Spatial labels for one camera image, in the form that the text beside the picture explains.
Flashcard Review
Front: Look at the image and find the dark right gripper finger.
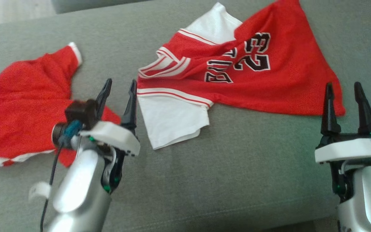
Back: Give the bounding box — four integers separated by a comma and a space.
320, 82, 341, 136
353, 81, 371, 134

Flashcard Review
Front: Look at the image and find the grey sofa back cushion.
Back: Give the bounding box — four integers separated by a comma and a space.
51, 0, 150, 14

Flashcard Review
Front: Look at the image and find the red white basketball jersey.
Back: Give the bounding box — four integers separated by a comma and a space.
136, 0, 347, 150

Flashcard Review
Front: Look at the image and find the red shorts white trim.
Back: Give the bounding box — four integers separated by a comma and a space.
0, 42, 122, 168

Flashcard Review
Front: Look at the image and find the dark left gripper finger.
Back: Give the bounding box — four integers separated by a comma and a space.
120, 79, 138, 136
95, 78, 113, 120

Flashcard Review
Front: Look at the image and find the grey sofa seat cushion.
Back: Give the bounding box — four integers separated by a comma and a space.
0, 0, 371, 232

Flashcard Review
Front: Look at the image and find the white cable strap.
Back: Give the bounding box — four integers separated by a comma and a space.
28, 181, 52, 201

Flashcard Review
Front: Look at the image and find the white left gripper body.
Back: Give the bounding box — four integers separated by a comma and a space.
79, 120, 141, 195

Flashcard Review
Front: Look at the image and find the black cable teal plug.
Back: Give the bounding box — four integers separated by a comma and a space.
40, 120, 83, 232

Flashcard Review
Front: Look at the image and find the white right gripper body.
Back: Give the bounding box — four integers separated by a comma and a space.
314, 131, 371, 203

